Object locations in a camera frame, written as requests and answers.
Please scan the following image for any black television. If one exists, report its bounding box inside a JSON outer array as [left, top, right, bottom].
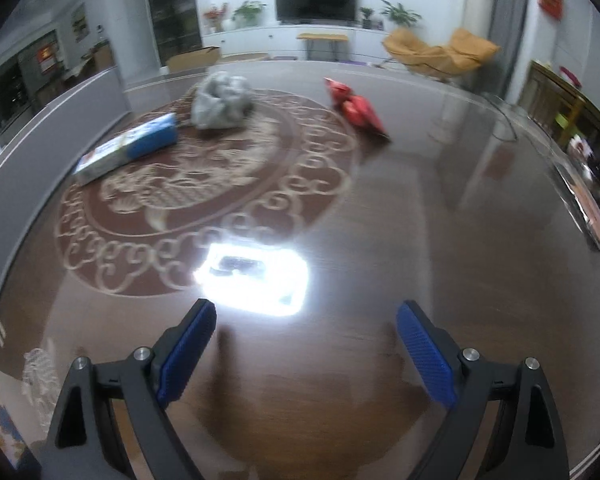
[[274, 0, 358, 24]]

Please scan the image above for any red flower vase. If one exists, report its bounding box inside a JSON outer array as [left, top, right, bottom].
[[203, 4, 229, 33]]

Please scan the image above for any white standing air conditioner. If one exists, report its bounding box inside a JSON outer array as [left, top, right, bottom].
[[459, 0, 498, 91]]

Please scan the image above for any blue and white box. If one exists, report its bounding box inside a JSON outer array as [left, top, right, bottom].
[[72, 112, 178, 187]]

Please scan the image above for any grey plastic bag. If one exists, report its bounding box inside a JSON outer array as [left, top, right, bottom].
[[191, 71, 255, 130]]

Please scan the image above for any orange lounge chair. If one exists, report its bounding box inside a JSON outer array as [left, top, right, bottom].
[[382, 27, 502, 81]]

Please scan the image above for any small wooden bench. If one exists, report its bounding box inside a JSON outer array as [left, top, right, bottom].
[[296, 33, 349, 61]]

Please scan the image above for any wooden sideboard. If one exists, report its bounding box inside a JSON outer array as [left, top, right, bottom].
[[527, 59, 600, 171]]

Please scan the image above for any clear plastic wrap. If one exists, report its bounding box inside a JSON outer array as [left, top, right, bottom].
[[22, 337, 61, 428]]

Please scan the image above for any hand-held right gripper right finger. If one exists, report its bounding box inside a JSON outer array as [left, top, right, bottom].
[[396, 300, 571, 480]]

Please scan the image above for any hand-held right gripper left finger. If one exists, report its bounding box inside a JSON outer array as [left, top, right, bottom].
[[39, 298, 218, 480]]

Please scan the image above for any white television console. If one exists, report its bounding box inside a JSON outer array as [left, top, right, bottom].
[[201, 25, 396, 58]]

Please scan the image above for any framed wall picture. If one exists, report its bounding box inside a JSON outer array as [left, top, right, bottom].
[[71, 4, 89, 42]]

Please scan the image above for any leafy green potted plant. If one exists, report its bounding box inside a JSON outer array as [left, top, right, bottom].
[[231, 1, 267, 28]]

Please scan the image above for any large green potted plant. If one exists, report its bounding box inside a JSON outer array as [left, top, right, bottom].
[[381, 1, 422, 28]]

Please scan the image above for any dark wooden desktop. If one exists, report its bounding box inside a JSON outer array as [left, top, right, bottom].
[[0, 57, 600, 480]]

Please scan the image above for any dark glass cabinet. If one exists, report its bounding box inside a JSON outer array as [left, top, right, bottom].
[[145, 0, 203, 56]]

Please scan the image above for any red snack packet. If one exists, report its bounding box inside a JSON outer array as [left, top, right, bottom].
[[324, 77, 391, 141]]

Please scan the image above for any clear plastic packet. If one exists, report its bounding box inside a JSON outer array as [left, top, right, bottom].
[[552, 130, 600, 261]]

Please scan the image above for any brown cardboard box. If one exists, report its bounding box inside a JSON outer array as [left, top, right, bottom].
[[166, 46, 222, 72]]

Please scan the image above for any black cable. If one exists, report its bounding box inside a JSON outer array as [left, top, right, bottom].
[[427, 92, 521, 143]]

